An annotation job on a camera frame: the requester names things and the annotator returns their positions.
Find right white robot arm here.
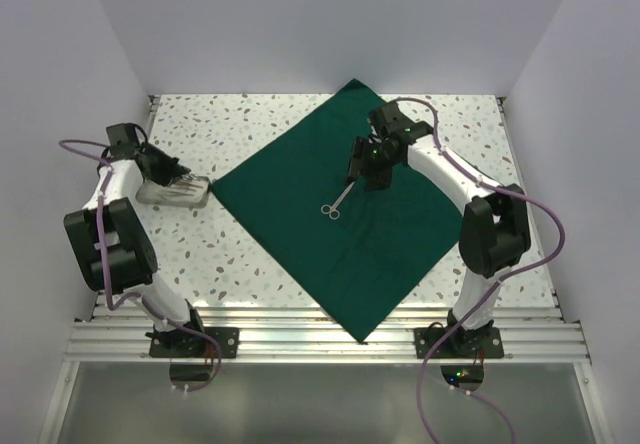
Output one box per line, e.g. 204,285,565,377
345,102,531,357

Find green surgical drape cloth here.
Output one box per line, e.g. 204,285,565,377
213,80,462,341

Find steel surgical scissors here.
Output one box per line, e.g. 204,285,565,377
320,182,355,220

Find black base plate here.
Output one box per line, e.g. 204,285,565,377
413,321,505,359
145,327,240,359

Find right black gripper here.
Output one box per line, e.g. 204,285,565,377
344,136,400,192

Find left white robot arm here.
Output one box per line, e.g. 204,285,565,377
63,123,210,357

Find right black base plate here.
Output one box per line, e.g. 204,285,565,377
413,321,505,359

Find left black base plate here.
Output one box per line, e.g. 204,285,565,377
145,327,240,359

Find steel hemostat forceps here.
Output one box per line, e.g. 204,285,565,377
163,175,209,196

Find steel instrument tray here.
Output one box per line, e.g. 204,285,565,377
136,174,211,208

